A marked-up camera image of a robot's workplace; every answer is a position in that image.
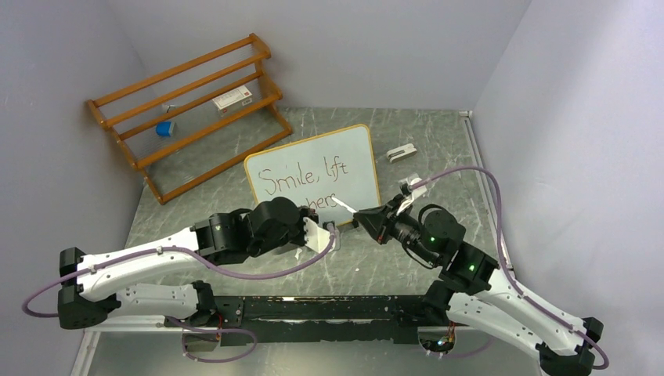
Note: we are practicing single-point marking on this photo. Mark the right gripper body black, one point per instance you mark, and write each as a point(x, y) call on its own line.
point(399, 228)

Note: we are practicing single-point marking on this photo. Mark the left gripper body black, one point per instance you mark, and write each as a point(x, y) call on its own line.
point(295, 234)

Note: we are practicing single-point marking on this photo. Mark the white brown whiteboard marker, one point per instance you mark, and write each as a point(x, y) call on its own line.
point(344, 205)

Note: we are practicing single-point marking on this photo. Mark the yellow framed whiteboard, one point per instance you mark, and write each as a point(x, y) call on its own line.
point(319, 172)

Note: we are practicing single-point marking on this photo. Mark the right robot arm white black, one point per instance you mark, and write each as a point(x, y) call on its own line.
point(472, 289)

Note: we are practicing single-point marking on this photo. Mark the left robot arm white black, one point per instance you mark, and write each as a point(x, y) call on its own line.
point(98, 287)

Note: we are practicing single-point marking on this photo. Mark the white whiteboard eraser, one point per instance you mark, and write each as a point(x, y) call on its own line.
point(401, 152)

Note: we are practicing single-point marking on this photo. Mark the white red box on rack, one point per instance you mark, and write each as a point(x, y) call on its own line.
point(233, 100)

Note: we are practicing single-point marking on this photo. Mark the blue small object on rack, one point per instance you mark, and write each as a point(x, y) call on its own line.
point(165, 128)

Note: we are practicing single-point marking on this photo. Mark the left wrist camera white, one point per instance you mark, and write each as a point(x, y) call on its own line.
point(318, 238)

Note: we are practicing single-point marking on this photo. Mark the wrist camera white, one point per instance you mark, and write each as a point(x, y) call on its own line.
point(411, 191)
point(318, 238)

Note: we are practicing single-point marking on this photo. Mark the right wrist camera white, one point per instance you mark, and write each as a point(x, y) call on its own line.
point(411, 191)

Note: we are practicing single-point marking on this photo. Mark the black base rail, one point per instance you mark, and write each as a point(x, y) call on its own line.
point(277, 319)

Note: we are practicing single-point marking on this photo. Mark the aluminium frame rail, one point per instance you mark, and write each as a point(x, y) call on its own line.
point(121, 324)

